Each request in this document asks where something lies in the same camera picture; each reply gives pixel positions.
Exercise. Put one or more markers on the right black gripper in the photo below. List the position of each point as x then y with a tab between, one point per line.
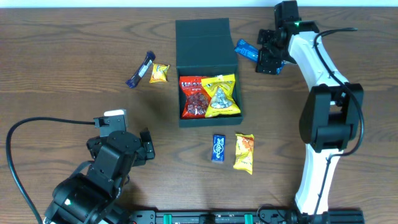
266	64

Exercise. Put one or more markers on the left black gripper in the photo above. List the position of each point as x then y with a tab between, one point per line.
144	149

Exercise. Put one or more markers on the blue snack bar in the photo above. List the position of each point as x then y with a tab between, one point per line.
247	51

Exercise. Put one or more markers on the red candy bag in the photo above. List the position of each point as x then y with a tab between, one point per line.
197	99

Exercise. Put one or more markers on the large yellow snack bag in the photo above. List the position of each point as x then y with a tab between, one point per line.
220	90

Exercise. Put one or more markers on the dark green box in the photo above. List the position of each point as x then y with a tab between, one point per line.
204	47

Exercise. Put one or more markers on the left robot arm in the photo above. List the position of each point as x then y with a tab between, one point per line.
90	193

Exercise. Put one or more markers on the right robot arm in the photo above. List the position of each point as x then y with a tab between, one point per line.
332	122

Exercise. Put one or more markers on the blue eclipse gum pack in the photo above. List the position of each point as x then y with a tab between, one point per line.
218	148

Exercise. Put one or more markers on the dark blue candy bar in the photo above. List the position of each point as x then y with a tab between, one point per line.
140	72

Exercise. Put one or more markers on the small yellow candy packet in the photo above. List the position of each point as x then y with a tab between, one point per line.
159	73

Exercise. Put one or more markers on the yellow orange snack packet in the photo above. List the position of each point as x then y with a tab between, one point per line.
244	153

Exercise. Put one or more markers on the black mounting rail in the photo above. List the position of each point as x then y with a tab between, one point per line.
262	216

